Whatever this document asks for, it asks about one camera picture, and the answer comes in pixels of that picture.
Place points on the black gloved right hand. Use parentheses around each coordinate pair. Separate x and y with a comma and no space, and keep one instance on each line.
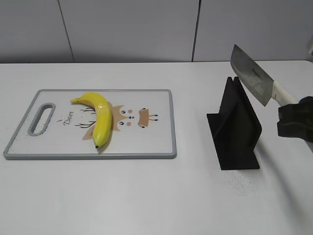
(296,120)

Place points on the white handled kitchen knife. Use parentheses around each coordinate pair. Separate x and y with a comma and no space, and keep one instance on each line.
(257,81)

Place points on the yellow plastic banana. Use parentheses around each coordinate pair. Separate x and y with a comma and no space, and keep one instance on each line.
(102,128)

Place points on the black knife stand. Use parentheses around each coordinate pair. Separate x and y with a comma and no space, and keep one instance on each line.
(235,129)

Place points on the white grey deer cutting board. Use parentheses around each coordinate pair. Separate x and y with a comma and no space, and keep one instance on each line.
(54,129)

